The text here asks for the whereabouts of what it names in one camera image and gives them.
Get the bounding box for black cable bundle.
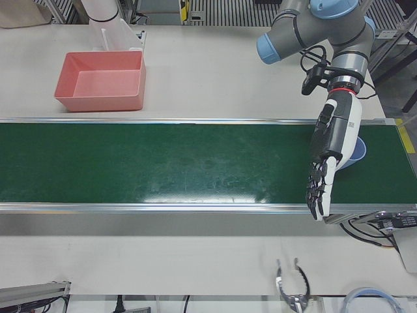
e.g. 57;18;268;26
339;211;417;250

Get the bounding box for white column base bracket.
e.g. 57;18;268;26
88;18;147;53

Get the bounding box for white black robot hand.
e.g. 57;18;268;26
305;88;364;222

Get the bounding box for pink plastic box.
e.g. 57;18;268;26
53;50;147;113

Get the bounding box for grey metal box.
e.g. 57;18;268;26
392;227;417;275

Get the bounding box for yellow black safety bracket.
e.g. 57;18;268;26
179;0;192;22

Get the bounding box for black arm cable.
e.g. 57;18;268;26
298;44;379;99

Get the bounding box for aluminium profile bar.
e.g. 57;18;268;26
0;279;72;313

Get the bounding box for white cylindrical column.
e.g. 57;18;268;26
79;0;121;23

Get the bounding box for blue plastic cup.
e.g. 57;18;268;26
338;136;368;170

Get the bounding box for light blue tube coil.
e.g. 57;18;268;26
343;286;403;313

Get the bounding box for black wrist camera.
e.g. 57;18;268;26
301;63;330;96

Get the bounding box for green conveyor belt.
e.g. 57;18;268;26
0;117;417;226

